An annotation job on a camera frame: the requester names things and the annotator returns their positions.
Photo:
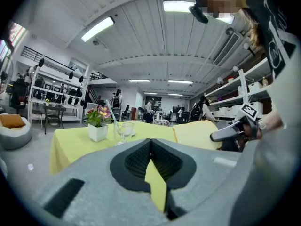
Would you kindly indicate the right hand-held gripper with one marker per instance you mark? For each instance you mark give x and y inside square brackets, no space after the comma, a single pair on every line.
[248,112]

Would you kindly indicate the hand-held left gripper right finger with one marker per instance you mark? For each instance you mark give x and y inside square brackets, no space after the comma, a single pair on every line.
[207,168]

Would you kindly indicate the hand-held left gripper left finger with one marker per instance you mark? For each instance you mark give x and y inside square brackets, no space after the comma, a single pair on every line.
[94,173]

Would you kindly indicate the person's right forearm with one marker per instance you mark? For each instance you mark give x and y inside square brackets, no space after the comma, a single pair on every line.
[272,121]

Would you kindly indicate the person's right hand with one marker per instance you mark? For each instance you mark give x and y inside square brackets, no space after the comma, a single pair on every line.
[249,129]

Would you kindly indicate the white storage box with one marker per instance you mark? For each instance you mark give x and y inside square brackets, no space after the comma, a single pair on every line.
[255,86]
[227,111]
[258,106]

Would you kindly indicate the yellow tablecloth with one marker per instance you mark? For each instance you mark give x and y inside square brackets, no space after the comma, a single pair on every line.
[75,145]

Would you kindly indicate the white storage shelf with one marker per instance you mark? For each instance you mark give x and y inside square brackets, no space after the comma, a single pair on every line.
[235,100]

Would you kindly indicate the white wristwatch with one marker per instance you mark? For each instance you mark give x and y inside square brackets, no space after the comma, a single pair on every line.
[261,124]

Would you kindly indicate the flowering plant in white pot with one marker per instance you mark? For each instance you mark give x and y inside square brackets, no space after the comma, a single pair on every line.
[97,132]

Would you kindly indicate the clear wine glass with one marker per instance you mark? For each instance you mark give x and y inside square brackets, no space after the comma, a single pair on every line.
[124,128]

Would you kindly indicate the clear drinking straw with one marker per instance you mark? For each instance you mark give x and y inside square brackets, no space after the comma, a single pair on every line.
[111,110]

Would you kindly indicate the yellow bottle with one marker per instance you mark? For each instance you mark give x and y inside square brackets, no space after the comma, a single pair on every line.
[265,82]

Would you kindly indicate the long ceiling light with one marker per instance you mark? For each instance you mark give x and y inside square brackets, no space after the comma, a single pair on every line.
[180,81]
[227,19]
[97,29]
[139,80]
[178,6]

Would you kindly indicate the black small table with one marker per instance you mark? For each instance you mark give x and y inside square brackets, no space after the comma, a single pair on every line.
[54,108]

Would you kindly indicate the person's black and white shirt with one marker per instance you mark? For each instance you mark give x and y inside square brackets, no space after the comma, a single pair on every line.
[289,91]

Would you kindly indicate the black staircase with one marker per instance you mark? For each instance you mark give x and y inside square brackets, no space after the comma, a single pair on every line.
[94,91]

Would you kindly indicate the white ceiling air conditioner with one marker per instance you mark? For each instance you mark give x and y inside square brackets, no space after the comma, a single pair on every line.
[227,48]

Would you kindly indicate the grey beanbag seat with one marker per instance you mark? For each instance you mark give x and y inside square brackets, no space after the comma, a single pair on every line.
[16,138]

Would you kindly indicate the white rack with black bags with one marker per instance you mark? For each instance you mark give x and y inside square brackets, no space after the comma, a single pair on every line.
[58,91]

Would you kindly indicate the orange cushion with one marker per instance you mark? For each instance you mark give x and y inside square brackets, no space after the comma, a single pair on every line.
[11,121]

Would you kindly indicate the black office chair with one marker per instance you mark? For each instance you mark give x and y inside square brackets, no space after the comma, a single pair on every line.
[18,95]

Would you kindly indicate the black mezzanine railing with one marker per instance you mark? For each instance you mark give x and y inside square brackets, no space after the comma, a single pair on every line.
[35,53]

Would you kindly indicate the black head-worn camera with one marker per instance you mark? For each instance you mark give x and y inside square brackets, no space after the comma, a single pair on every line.
[198,14]

